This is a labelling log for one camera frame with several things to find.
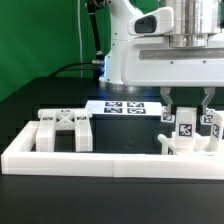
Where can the white U-shaped fence frame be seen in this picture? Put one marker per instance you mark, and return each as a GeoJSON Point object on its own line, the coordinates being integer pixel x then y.
{"type": "Point", "coordinates": [20, 159]}

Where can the white tag sheet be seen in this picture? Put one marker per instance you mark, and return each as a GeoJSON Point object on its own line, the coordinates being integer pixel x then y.
{"type": "Point", "coordinates": [130, 108]}

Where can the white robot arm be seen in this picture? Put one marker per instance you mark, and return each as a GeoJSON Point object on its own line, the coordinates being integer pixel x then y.
{"type": "Point", "coordinates": [180, 44]}

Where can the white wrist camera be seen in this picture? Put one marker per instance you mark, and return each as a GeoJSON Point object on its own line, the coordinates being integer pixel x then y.
{"type": "Point", "coordinates": [158, 22]}

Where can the white chair back part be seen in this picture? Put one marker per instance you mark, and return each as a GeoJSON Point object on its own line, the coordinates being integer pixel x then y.
{"type": "Point", "coordinates": [66, 119]}

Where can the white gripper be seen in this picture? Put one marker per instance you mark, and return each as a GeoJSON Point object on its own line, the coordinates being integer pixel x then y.
{"type": "Point", "coordinates": [150, 61]}

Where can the white chair seat part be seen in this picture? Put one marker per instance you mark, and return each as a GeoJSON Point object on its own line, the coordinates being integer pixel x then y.
{"type": "Point", "coordinates": [204, 145]}

